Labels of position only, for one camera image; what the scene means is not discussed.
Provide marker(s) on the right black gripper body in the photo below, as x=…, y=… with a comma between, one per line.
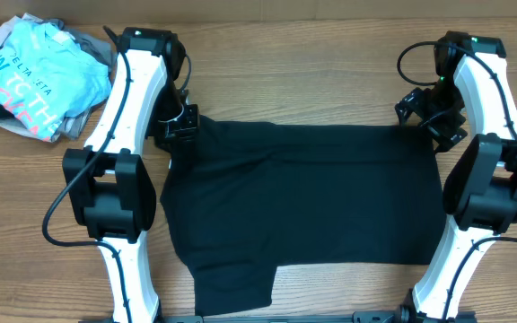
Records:
x=436, y=109

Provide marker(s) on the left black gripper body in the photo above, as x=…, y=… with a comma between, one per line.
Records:
x=170, y=120

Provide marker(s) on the black t-shirt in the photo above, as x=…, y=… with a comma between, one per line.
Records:
x=244, y=198

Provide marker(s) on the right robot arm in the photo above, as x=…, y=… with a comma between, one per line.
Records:
x=471, y=97

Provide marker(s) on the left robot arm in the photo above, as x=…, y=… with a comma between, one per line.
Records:
x=107, y=183

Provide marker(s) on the grey folded garment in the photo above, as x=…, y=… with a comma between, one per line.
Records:
x=98, y=49

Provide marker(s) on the light blue printed t-shirt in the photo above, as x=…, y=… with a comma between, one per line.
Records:
x=45, y=77

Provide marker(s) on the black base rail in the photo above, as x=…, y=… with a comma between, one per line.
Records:
x=357, y=317

